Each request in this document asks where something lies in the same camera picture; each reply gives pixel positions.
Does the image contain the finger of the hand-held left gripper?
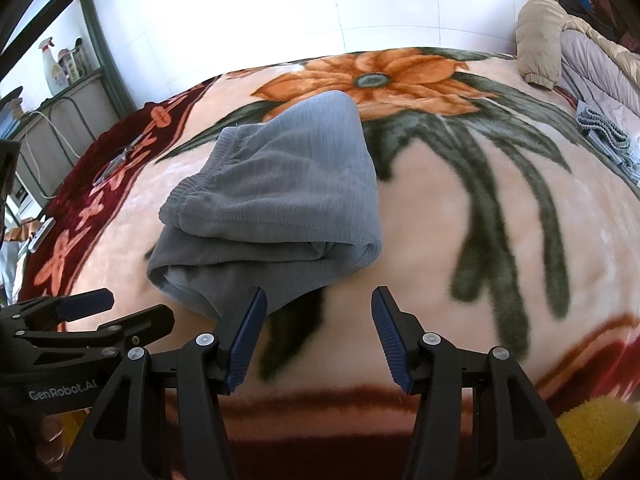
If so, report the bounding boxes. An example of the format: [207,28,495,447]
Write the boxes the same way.
[99,305,176,353]
[54,287,116,322]

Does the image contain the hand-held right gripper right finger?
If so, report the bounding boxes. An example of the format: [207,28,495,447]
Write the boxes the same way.
[371,286,583,480]

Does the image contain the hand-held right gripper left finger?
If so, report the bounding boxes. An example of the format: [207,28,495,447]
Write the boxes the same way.
[64,286,268,480]

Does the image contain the grey pants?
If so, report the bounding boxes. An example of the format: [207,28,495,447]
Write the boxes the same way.
[146,91,385,322]

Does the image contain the person's left hand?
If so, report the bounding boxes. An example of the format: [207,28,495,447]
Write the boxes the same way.
[37,410,70,467]

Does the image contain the white remote with round dial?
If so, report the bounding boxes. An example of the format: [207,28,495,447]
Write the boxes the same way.
[27,216,56,254]

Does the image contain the brown cloth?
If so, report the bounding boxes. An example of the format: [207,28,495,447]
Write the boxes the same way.
[7,217,38,243]

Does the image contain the floral plush blanket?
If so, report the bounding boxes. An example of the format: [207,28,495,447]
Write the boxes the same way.
[20,46,640,480]

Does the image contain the red grey hand grip exerciser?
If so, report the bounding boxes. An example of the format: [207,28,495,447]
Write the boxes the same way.
[97,144,146,188]

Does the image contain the yellow towel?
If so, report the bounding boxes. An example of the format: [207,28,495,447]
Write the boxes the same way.
[555,395,640,480]

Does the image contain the white spray bottle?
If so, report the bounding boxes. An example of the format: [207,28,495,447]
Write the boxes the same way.
[39,36,70,97]

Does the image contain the small pink-capped bottle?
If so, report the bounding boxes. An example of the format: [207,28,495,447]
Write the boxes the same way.
[57,48,76,85]

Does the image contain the dark-capped bottle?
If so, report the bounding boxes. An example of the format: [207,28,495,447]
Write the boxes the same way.
[72,37,99,82]

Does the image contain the grey knit cloth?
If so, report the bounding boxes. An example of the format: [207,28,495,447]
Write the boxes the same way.
[575,102,633,166]

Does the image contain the grey pink quilted jacket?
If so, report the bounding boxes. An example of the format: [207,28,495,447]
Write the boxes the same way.
[557,27,640,126]

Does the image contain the beige down jacket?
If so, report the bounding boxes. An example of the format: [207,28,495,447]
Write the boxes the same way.
[515,0,640,92]

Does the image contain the dark clothes pile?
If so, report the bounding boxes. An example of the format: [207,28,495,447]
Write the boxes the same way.
[557,0,640,53]

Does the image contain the white cable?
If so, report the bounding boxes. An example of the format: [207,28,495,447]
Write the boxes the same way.
[25,109,98,201]

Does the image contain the green metal bed frame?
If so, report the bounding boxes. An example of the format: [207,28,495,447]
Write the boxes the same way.
[10,0,137,201]

